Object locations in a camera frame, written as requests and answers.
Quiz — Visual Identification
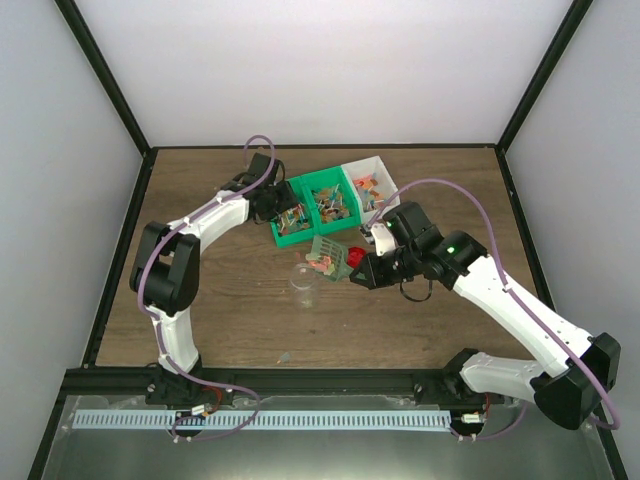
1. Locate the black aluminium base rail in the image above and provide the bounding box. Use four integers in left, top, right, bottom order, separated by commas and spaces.
62, 366, 596, 406

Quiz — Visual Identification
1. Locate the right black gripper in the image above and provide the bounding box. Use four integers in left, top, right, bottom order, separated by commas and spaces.
350, 245, 420, 290

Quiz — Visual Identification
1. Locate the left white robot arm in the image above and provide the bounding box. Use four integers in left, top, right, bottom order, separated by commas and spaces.
129, 153, 297, 404

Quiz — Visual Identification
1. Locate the green double candy bin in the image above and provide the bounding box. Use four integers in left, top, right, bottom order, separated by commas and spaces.
271, 166, 361, 248

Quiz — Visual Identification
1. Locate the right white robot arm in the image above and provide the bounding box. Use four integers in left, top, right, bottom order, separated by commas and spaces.
350, 201, 621, 430

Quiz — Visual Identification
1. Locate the spilled candy near rail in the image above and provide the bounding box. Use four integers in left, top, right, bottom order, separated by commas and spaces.
276, 352, 291, 365

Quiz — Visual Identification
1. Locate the light blue slotted strip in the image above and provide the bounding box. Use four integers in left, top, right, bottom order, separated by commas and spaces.
72, 409, 451, 432

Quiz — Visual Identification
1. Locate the clear plastic jar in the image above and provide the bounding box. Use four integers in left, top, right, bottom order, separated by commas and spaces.
289, 263, 318, 309

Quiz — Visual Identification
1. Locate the green slotted scoop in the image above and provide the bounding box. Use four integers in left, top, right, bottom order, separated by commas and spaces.
305, 235, 353, 282

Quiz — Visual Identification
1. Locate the white candy bin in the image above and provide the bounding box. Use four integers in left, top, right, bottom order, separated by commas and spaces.
341, 156, 397, 224

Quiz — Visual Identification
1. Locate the red jar lid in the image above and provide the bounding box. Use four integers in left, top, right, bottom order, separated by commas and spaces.
347, 246, 367, 269

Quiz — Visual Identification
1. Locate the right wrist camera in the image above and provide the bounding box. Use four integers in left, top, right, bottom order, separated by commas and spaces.
360, 222, 397, 257

